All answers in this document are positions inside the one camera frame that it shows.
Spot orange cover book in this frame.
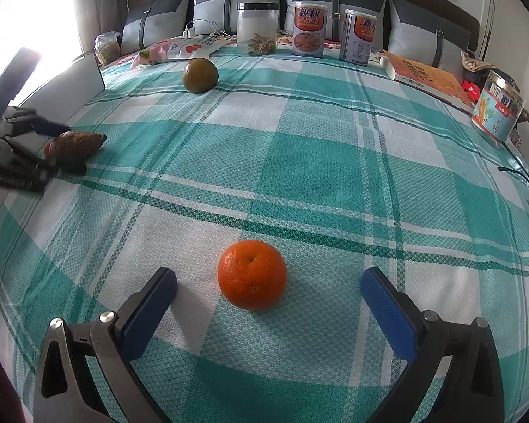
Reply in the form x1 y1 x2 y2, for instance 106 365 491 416
380 50 476 109

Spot white board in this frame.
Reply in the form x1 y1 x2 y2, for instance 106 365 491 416
18 52 107 159

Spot green brown round fruit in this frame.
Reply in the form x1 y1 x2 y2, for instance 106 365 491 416
182 57 219 94

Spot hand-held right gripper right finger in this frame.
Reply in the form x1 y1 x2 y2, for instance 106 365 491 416
360 266 505 423

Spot thin black cable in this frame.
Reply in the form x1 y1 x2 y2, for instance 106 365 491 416
498 166 529 190

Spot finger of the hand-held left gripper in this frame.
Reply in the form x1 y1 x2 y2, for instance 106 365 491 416
4 108 71 137
0 137 87 182

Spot colourful printed tin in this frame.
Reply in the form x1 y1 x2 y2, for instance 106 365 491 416
472 69 525 142

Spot grey curtain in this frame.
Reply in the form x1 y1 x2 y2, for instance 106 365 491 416
71 0 130 60

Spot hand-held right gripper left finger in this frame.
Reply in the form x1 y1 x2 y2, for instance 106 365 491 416
34 266 178 423

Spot wide orange label can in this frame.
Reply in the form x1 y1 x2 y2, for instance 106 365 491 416
293 1 326 58

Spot sweet potato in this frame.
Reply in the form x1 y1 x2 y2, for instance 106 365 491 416
44 131 107 161

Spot teal plaid blanket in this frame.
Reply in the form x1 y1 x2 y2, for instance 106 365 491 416
0 46 529 423

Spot pink snack packet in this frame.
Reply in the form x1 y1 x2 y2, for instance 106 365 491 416
130 39 172 70

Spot clear bag of brown snacks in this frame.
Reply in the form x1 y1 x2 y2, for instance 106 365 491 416
94 31 122 66

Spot crumpled brown paper bag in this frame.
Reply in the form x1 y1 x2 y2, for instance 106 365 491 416
461 50 492 73

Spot narrow orange label can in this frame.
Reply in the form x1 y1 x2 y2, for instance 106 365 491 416
339 9 377 63

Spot white snack packet red print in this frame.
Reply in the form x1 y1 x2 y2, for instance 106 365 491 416
165 36 232 60

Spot clear jar with black lid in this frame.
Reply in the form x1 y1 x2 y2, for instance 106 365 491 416
236 2 280 57

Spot white charger with cable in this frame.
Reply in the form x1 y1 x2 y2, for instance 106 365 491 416
183 20 239 41

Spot bright orange tangerine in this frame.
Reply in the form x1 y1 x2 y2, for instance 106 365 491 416
217 239 288 311

